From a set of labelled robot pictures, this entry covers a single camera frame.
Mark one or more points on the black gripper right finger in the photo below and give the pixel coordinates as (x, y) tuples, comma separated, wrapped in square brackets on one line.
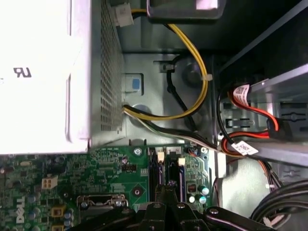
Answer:
[(185, 216)]

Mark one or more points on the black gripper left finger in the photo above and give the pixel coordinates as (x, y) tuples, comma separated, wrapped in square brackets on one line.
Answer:
[(154, 216)]

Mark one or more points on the black RAM slot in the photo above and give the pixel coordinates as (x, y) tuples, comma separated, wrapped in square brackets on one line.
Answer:
[(173, 168), (152, 173)]

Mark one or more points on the CPU socket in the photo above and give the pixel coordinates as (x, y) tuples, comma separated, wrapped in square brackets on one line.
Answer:
[(103, 205)]

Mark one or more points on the metal socket cover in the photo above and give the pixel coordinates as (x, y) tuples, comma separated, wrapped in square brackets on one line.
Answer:
[(101, 198)]

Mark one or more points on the green Dell motherboard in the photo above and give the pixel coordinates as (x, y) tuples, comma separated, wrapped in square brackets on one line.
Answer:
[(108, 168)]

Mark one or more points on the white four-pin power socket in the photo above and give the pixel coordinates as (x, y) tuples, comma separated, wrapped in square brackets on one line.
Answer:
[(49, 183)]

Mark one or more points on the silver metal drive cage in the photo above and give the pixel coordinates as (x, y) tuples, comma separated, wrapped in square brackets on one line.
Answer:
[(284, 149)]

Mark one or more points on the black open PC case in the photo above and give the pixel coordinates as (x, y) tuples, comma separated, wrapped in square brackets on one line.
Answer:
[(156, 96)]

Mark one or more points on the blue square sticker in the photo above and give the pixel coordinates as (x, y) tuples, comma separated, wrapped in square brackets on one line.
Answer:
[(136, 84)]

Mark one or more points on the silver power supply unit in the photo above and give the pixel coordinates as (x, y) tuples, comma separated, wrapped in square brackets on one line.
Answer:
[(36, 36)]

